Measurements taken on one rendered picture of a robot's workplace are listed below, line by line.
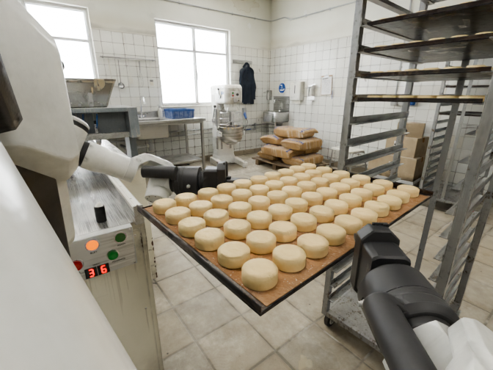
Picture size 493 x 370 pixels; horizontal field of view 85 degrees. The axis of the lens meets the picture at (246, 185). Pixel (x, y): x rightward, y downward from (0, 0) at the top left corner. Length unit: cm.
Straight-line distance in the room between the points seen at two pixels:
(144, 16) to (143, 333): 448
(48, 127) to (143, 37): 472
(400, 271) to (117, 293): 93
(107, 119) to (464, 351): 164
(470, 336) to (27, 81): 38
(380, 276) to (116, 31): 472
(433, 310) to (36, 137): 39
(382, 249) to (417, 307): 10
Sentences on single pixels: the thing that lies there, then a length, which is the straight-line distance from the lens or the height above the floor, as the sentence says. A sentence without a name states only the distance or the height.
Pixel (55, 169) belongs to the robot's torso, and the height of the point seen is 119.
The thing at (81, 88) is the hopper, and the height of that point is 127.
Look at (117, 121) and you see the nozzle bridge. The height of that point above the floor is 110.
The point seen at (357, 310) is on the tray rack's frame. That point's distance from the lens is 170.
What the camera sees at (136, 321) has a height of 44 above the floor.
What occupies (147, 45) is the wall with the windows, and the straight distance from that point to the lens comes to 496.
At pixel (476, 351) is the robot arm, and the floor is 108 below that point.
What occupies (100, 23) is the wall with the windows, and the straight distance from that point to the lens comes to 483.
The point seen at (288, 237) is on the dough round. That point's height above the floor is 101.
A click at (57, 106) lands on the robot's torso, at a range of 28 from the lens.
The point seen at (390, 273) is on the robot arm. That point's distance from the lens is 38.
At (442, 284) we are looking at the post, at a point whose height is 59.
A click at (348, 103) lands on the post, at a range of 124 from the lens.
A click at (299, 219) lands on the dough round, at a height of 102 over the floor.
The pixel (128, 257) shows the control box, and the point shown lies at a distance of 101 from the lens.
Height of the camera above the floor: 125
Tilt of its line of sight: 19 degrees down
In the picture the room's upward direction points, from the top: straight up
